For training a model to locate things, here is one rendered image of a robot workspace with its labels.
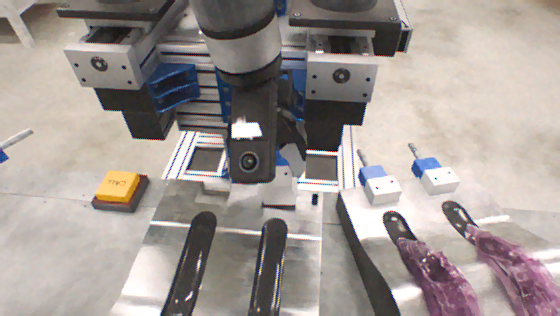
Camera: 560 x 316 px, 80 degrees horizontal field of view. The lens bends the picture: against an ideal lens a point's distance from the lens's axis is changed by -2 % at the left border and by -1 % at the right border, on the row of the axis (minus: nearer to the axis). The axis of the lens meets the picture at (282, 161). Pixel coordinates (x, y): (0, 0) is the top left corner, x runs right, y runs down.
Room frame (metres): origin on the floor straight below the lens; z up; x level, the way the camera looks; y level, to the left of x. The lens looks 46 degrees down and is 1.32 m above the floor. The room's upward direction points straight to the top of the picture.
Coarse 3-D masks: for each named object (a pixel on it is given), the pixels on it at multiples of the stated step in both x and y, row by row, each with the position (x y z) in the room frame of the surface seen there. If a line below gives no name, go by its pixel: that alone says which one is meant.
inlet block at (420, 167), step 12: (408, 144) 0.50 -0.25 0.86; (420, 156) 0.46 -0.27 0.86; (420, 168) 0.42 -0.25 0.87; (432, 168) 0.42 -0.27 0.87; (444, 168) 0.41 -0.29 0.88; (420, 180) 0.40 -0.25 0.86; (432, 180) 0.38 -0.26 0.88; (444, 180) 0.38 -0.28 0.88; (456, 180) 0.38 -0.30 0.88; (432, 192) 0.37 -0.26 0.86; (444, 192) 0.37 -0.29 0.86
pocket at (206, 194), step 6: (204, 186) 0.37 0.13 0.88; (210, 186) 0.37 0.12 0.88; (198, 192) 0.35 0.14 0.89; (204, 192) 0.36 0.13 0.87; (210, 192) 0.36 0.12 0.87; (216, 192) 0.36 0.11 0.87; (222, 192) 0.36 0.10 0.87; (228, 192) 0.36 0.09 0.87; (198, 198) 0.34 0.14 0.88; (204, 198) 0.35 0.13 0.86; (210, 198) 0.35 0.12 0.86; (216, 198) 0.35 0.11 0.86; (222, 198) 0.35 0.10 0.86; (216, 204) 0.34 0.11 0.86; (222, 204) 0.34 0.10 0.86
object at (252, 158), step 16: (272, 80) 0.31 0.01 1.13; (240, 96) 0.30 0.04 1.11; (256, 96) 0.30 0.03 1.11; (272, 96) 0.29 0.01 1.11; (240, 112) 0.28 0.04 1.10; (256, 112) 0.28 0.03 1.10; (272, 112) 0.28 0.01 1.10; (240, 128) 0.27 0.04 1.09; (256, 128) 0.27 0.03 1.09; (272, 128) 0.27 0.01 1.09; (240, 144) 0.26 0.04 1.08; (256, 144) 0.25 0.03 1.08; (272, 144) 0.26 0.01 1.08; (240, 160) 0.24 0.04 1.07; (256, 160) 0.24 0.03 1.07; (272, 160) 0.24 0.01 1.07; (240, 176) 0.23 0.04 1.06; (256, 176) 0.23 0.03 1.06; (272, 176) 0.23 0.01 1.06
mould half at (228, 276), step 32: (192, 192) 0.35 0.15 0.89; (256, 192) 0.35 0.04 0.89; (320, 192) 0.35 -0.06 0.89; (160, 224) 0.29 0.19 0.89; (224, 224) 0.28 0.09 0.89; (256, 224) 0.28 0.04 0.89; (288, 224) 0.28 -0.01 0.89; (320, 224) 0.28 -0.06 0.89; (160, 256) 0.23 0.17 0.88; (224, 256) 0.23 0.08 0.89; (256, 256) 0.23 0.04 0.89; (288, 256) 0.23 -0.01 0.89; (128, 288) 0.19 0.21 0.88; (160, 288) 0.19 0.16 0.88; (224, 288) 0.19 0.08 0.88; (288, 288) 0.19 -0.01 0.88
